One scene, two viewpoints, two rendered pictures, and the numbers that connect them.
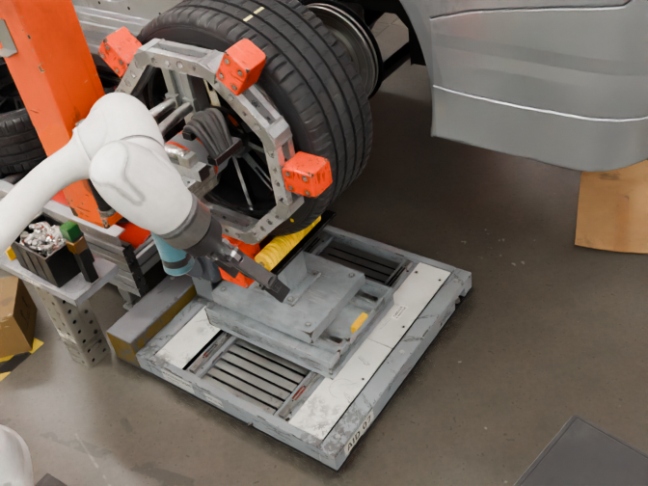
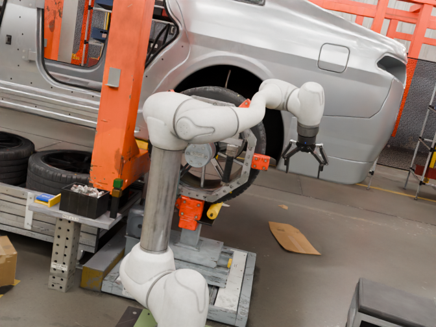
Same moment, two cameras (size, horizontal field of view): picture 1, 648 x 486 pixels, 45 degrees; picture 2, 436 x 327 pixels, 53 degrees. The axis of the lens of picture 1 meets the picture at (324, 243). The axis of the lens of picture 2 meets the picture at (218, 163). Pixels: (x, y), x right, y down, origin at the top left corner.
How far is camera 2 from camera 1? 164 cm
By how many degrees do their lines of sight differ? 41
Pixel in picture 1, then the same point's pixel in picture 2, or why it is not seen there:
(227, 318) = not seen: hidden behind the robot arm
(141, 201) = (321, 104)
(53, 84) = (130, 106)
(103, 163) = (314, 85)
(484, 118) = (305, 160)
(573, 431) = (364, 281)
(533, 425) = (314, 309)
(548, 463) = (365, 290)
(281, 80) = not seen: hidden behind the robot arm
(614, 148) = (355, 174)
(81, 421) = (76, 316)
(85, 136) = (279, 85)
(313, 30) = not seen: hidden behind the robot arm
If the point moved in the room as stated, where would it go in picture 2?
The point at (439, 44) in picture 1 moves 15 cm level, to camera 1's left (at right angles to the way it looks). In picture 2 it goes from (292, 128) to (274, 126)
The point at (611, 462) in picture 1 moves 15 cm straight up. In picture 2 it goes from (385, 289) to (393, 263)
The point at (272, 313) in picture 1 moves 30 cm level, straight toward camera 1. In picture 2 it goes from (191, 254) to (224, 279)
